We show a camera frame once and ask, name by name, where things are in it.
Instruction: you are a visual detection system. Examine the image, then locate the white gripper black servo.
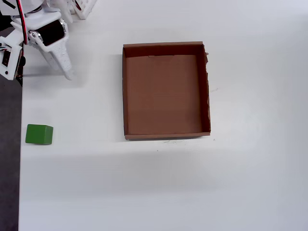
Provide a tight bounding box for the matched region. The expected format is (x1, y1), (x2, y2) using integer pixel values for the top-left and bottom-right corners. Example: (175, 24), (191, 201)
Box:
(10, 11), (74, 81)

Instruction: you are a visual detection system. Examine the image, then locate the green wooden cube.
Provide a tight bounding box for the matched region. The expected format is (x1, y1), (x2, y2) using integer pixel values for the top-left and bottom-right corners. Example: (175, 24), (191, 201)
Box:
(25, 124), (54, 145)

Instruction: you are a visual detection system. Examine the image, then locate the brown cardboard box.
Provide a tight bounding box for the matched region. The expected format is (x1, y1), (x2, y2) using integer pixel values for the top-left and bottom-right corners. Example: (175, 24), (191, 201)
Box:
(122, 41), (212, 141)

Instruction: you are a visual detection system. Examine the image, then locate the red black gripper servo cable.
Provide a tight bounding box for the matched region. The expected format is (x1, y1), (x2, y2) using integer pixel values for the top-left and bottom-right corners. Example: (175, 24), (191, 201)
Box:
(18, 0), (29, 46)

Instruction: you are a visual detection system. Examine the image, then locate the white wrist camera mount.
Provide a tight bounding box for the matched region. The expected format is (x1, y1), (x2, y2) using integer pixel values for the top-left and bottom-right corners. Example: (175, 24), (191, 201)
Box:
(0, 36), (26, 81)

